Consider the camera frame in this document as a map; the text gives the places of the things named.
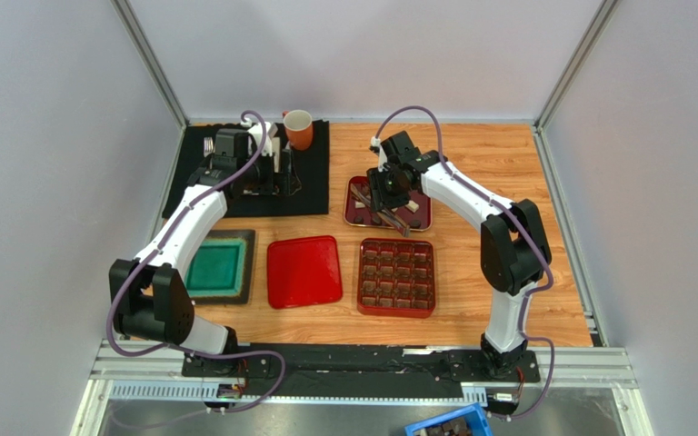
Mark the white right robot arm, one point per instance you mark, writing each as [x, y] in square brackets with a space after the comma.
[514, 252]

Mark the red chocolate serving tray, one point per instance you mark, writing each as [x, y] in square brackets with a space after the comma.
[417, 213]

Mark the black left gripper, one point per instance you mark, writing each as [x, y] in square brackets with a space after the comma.
[277, 183]

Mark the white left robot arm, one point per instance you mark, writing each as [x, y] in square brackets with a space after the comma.
[149, 299]

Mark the black cloth placemat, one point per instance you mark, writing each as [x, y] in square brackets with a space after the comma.
[311, 166]

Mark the silver fork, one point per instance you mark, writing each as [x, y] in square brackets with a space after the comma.
[208, 146]

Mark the red tin lid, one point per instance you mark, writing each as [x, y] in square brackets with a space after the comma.
[303, 272]

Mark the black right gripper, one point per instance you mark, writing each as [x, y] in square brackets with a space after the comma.
[384, 202]

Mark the metal serving tongs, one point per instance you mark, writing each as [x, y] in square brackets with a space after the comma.
[385, 215]

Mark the red chocolate box with tray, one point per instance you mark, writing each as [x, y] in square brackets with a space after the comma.
[396, 278]

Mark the blue plastic bin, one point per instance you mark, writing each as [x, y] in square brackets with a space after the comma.
[469, 420]

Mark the turquoise glazed dark plate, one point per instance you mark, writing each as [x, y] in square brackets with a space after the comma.
[221, 272]

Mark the orange mug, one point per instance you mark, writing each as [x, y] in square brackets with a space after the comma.
[299, 129]

